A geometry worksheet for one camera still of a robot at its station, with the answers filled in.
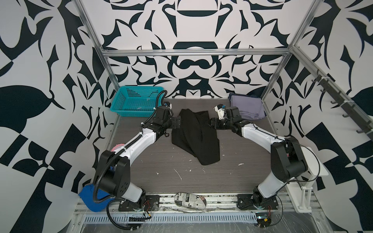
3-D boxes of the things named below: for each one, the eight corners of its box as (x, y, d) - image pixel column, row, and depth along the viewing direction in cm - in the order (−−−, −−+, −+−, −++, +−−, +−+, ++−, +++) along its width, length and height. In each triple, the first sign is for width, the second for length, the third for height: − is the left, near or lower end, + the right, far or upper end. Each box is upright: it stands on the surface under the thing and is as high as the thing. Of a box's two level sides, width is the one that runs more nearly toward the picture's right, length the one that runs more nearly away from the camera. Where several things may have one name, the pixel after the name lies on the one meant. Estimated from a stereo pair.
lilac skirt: (234, 119, 107) (236, 115, 104) (229, 99, 120) (230, 95, 117) (266, 119, 107) (268, 116, 104) (257, 99, 120) (259, 95, 117)
